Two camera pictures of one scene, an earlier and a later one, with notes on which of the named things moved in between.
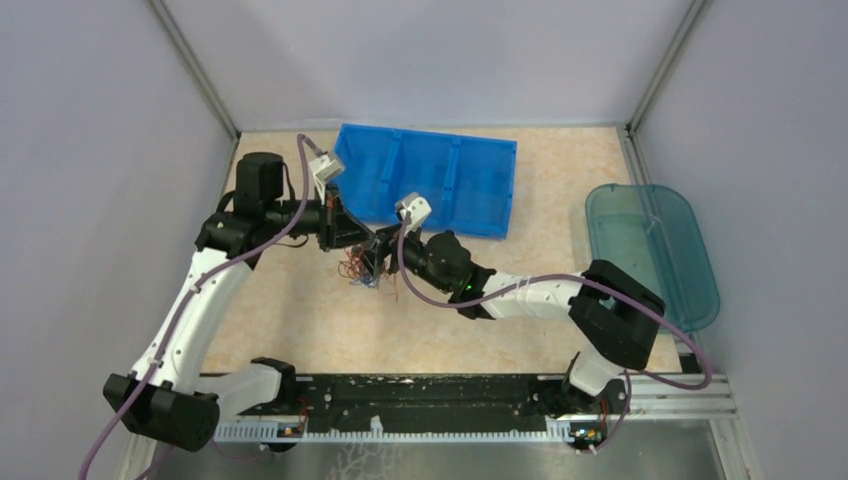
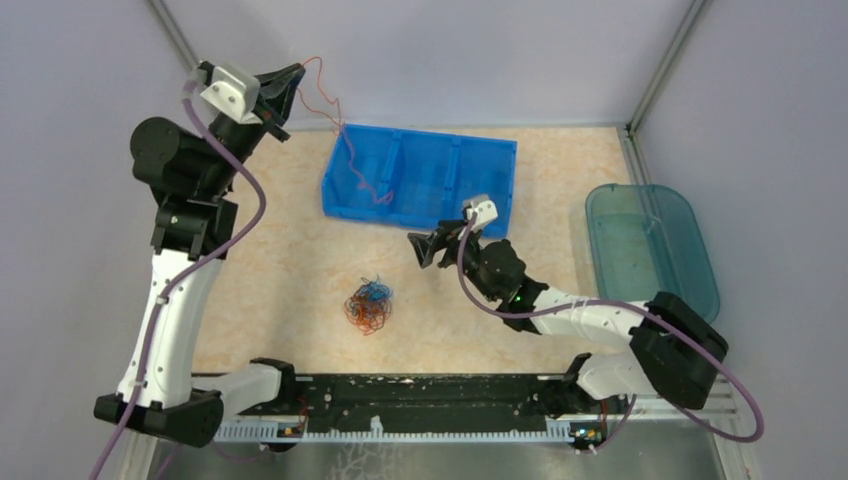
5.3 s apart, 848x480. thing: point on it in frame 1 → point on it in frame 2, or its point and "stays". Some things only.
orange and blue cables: (355, 268) → (370, 305)
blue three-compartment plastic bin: (467, 182) stays
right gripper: (388, 244) → (449, 232)
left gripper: (340, 228) → (277, 89)
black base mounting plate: (421, 403) stays
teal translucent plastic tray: (647, 235) stays
